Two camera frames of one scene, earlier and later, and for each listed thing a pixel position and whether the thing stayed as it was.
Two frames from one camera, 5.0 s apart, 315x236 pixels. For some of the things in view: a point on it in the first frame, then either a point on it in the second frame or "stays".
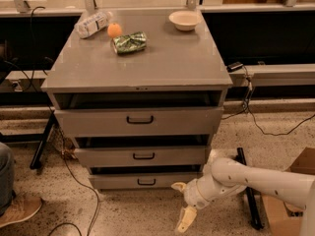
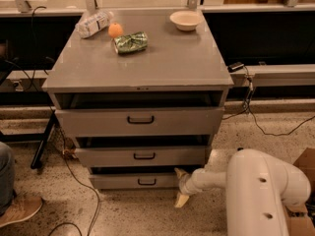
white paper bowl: (185, 21) stays
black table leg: (35, 162) stays
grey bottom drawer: (149, 180) stays
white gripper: (192, 195) → (185, 184)
